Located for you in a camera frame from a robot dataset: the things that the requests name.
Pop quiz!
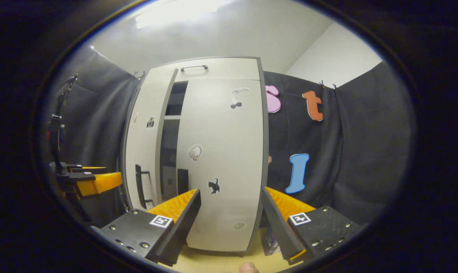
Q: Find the grey and white cabinet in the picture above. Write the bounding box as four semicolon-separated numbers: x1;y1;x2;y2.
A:
121;57;269;254

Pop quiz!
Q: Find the white cabinet door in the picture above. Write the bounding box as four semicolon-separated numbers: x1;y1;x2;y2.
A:
176;78;268;253
123;68;179;213

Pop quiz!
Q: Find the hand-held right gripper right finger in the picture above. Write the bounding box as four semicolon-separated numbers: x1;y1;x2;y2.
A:
261;187;363;265

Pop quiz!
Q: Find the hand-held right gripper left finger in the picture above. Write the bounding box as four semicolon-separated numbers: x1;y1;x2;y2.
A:
100;188;201;267

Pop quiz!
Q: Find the white cabinet drawer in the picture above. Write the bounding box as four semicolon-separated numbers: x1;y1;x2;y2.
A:
168;58;261;81

